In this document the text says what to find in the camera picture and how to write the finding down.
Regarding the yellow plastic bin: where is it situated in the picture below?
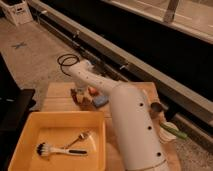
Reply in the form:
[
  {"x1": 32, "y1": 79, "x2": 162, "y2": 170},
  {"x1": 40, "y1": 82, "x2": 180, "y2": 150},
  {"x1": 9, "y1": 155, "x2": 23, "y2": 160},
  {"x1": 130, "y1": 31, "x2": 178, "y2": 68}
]
[{"x1": 8, "y1": 111, "x2": 106, "y2": 171}]

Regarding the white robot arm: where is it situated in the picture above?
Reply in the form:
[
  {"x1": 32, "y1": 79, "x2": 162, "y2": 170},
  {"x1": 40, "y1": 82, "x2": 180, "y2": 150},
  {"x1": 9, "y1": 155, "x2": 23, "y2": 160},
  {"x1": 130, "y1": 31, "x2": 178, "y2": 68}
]
[{"x1": 69, "y1": 60, "x2": 170, "y2": 171}]

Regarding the white plate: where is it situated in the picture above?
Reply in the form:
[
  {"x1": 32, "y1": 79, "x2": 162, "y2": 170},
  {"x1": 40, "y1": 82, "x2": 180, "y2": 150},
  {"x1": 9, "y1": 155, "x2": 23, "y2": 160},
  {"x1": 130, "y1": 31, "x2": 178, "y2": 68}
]
[{"x1": 159, "y1": 122, "x2": 178, "y2": 144}]

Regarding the blue sponge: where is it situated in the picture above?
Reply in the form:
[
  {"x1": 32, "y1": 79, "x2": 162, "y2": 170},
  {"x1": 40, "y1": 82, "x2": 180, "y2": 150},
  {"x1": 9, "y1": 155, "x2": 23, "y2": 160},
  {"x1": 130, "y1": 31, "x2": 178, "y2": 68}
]
[{"x1": 92, "y1": 95, "x2": 108, "y2": 108}]

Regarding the black chair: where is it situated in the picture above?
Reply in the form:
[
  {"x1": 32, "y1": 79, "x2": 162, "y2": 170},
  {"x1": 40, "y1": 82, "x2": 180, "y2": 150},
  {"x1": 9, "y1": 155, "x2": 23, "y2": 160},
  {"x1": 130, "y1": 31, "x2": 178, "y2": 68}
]
[{"x1": 0, "y1": 53, "x2": 36, "y2": 171}]

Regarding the metal cup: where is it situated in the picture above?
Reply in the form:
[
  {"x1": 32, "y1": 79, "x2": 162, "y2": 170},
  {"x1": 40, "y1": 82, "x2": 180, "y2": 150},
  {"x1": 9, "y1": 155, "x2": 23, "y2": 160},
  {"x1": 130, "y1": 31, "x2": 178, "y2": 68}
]
[{"x1": 150, "y1": 102, "x2": 163, "y2": 118}]

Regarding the black cable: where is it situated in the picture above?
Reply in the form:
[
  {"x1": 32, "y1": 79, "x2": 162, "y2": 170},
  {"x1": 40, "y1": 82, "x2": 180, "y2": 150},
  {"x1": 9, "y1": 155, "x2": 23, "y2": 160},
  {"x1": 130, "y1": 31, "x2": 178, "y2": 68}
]
[{"x1": 56, "y1": 53, "x2": 81, "y2": 77}]

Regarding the white storage box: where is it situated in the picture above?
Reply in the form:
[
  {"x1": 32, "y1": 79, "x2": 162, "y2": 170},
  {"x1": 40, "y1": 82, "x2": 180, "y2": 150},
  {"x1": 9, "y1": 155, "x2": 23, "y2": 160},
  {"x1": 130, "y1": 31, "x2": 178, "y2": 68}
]
[{"x1": 0, "y1": 0, "x2": 33, "y2": 26}]

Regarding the dark purple grape bunch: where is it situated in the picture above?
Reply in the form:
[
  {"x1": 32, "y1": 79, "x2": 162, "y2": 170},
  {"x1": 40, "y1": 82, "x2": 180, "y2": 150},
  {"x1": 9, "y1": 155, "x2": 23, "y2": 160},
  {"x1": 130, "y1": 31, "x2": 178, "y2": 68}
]
[{"x1": 70, "y1": 89, "x2": 78, "y2": 103}]

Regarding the orange fruit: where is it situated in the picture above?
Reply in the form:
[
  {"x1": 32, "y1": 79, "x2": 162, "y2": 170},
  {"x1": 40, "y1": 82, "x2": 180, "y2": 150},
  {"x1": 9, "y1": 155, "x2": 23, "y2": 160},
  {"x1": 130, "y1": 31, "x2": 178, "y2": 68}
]
[{"x1": 88, "y1": 87, "x2": 99, "y2": 96}]

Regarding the green cucumber toy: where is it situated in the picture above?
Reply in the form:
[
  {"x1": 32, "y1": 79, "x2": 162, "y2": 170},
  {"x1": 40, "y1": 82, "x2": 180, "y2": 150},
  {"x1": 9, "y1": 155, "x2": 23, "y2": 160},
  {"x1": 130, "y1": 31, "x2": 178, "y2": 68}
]
[{"x1": 160, "y1": 122, "x2": 187, "y2": 139}]

